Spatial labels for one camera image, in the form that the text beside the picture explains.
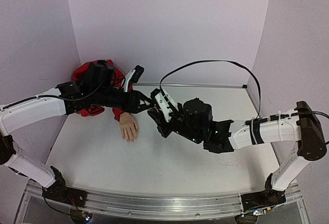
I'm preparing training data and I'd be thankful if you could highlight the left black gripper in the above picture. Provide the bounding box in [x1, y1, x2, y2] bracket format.
[93, 87, 156, 114]

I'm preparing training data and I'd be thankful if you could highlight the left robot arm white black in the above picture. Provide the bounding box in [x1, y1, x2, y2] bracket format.
[1, 60, 153, 207]

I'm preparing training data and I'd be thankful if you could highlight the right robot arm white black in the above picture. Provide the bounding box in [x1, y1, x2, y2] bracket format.
[148, 98, 327, 213]

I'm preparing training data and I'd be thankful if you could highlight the mannequin hand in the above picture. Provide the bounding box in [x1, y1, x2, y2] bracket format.
[119, 113, 139, 143]

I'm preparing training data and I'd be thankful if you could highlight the red cloth jacket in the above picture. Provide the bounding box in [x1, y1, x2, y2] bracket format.
[71, 59, 129, 122]

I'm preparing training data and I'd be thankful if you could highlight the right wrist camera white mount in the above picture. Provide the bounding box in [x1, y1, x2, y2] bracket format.
[151, 88, 179, 122]

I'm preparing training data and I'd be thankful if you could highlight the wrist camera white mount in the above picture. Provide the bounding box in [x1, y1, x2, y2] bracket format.
[151, 88, 179, 122]
[121, 65, 144, 92]

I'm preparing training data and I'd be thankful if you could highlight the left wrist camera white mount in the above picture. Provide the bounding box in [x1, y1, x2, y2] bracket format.
[121, 65, 144, 92]

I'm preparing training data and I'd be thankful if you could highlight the aluminium front rail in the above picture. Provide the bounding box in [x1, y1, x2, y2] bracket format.
[26, 180, 309, 223]

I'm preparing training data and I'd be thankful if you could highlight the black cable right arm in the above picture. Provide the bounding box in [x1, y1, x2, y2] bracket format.
[159, 59, 329, 145]

